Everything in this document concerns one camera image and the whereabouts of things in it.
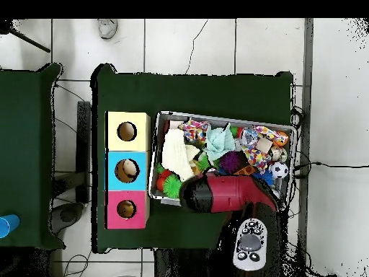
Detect cream yellow waffle cloth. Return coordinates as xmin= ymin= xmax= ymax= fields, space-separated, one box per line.
xmin=161 ymin=128 xmax=202 ymax=183

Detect mint green waffle cloth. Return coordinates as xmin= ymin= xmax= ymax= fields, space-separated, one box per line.
xmin=203 ymin=123 xmax=237 ymax=163

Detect clear mesh bin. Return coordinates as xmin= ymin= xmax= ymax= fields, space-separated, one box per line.
xmin=148 ymin=110 xmax=298 ymax=214

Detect wooden box with three holes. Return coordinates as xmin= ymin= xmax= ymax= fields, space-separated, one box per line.
xmin=104 ymin=110 xmax=152 ymax=230

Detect large green fuzzy ball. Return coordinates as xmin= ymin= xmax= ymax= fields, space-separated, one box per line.
xmin=195 ymin=151 xmax=212 ymax=173

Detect colourful patchwork fabric toy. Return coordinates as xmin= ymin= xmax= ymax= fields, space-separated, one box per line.
xmin=178 ymin=118 xmax=210 ymax=144

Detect green spiky ball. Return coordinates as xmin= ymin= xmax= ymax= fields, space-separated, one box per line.
xmin=163 ymin=175 xmax=183 ymax=200

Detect purple spiky ball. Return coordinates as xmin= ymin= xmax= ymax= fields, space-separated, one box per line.
xmin=218 ymin=151 xmax=244 ymax=175

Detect dark green table cloth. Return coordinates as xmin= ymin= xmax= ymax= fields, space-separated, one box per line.
xmin=0 ymin=63 xmax=63 ymax=249
xmin=92 ymin=63 xmax=295 ymax=254

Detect colourful polka dot fabric toy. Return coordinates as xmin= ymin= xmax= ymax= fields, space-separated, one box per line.
xmin=239 ymin=125 xmax=290 ymax=174

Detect pale wooden cube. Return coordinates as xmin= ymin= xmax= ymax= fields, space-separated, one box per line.
xmin=256 ymin=137 xmax=275 ymax=154

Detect black white soccer ball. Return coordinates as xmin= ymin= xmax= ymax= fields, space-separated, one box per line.
xmin=269 ymin=161 xmax=290 ymax=180

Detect black equipment stand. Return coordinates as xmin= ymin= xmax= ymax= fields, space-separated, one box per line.
xmin=50 ymin=100 xmax=93 ymax=232

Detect person's foot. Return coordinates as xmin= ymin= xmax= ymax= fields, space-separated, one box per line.
xmin=97 ymin=19 xmax=119 ymax=41

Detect blue plastic cup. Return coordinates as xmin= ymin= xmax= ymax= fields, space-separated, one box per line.
xmin=0 ymin=214 xmax=21 ymax=239

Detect black tripod leg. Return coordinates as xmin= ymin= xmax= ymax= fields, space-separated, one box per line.
xmin=0 ymin=19 xmax=52 ymax=54

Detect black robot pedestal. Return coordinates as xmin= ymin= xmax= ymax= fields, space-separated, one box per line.
xmin=154 ymin=247 xmax=231 ymax=277

